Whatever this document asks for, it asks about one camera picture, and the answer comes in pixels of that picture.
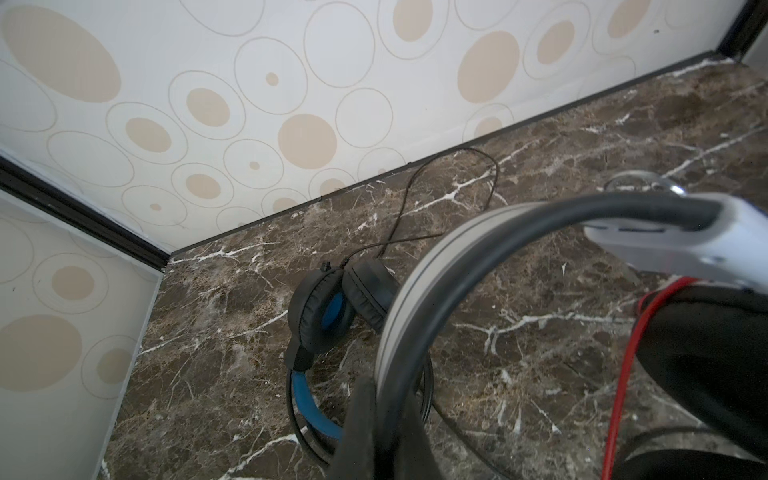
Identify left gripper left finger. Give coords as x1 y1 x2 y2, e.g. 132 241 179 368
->
327 376 376 480

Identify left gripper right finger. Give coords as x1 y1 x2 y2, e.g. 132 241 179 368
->
393 394 442 480

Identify white headphones with red cable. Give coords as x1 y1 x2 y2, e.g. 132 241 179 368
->
375 188 767 479

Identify black blue headphones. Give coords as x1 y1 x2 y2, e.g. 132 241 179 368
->
283 146 502 469

